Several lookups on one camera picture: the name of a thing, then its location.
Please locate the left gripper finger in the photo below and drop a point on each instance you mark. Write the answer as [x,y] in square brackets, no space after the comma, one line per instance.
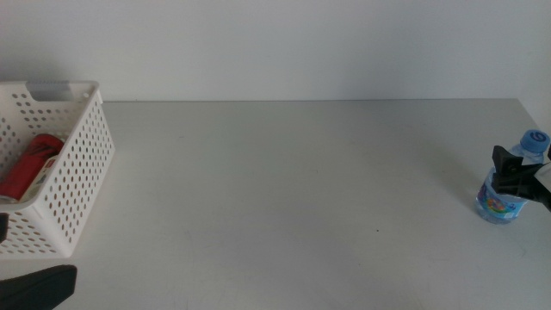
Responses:
[39,288]
[3,227]

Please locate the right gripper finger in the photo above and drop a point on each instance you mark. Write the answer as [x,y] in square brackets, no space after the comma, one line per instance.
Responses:
[510,181]

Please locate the clear water bottle blue cap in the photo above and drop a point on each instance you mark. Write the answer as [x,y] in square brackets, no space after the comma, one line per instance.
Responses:
[534,140]

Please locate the red cola can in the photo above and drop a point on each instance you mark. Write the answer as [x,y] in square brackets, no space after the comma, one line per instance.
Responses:
[26,168]

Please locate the white perforated plastic basket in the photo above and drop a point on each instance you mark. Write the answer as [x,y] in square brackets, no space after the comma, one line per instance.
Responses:
[73,181]

